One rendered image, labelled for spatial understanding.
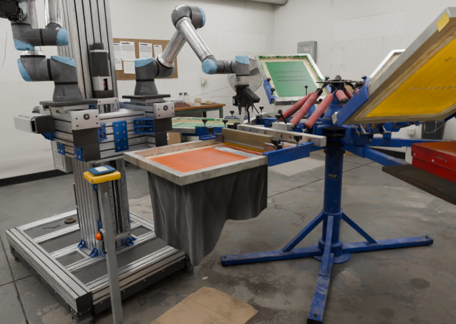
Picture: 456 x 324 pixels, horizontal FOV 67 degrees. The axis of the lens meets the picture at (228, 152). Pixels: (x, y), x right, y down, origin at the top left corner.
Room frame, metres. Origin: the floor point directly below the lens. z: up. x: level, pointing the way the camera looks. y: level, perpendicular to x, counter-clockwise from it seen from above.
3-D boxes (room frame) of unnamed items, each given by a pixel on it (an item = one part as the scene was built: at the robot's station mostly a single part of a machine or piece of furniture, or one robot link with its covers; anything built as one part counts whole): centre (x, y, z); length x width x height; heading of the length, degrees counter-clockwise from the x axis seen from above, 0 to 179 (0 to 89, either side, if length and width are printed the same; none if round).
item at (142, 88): (2.24, 0.52, 1.31); 0.15 x 0.15 x 0.10
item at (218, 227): (1.57, -0.02, 0.74); 0.46 x 0.04 x 0.42; 128
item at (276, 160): (1.69, -0.30, 0.98); 0.30 x 0.05 x 0.07; 128
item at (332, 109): (2.41, -0.77, 0.67); 0.39 x 0.39 x 1.35
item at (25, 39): (1.59, 0.87, 1.56); 0.11 x 0.08 x 0.11; 111
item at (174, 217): (1.59, 0.29, 0.74); 0.45 x 0.03 x 0.43; 38
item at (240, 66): (1.92, -0.09, 1.42); 0.09 x 0.08 x 0.11; 51
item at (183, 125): (2.75, 0.07, 1.05); 1.08 x 0.61 x 0.23; 68
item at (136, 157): (1.77, 0.06, 0.97); 0.79 x 0.58 x 0.04; 128
